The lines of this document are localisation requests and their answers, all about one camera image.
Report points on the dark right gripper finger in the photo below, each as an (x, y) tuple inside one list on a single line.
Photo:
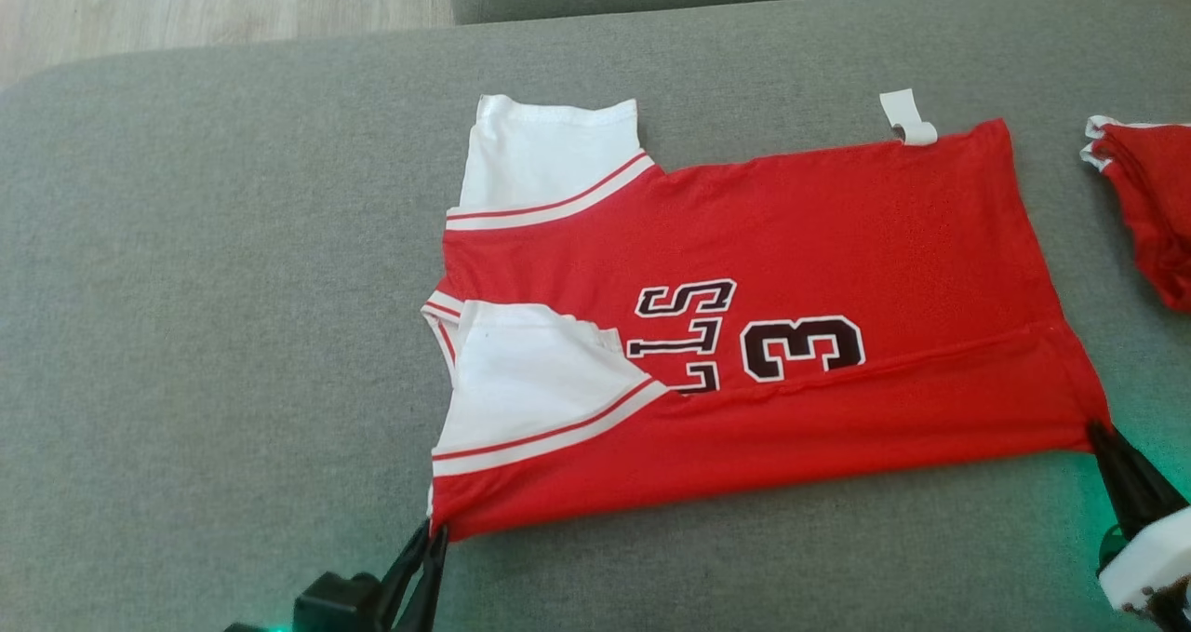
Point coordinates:
[(1130, 492)]

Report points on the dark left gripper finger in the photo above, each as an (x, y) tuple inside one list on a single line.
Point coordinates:
[(398, 585), (430, 585)]

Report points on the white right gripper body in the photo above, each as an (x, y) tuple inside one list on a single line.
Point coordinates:
[(1158, 567)]

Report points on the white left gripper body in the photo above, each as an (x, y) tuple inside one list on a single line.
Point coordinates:
[(335, 609)]

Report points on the red shorts white trim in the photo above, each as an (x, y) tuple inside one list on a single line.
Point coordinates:
[(1158, 213)]

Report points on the red basketball jersey white sleeves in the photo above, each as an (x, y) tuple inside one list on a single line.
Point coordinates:
[(837, 222)]

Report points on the large grey sofa seat cushion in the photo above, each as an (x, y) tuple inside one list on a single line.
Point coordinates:
[(233, 288)]

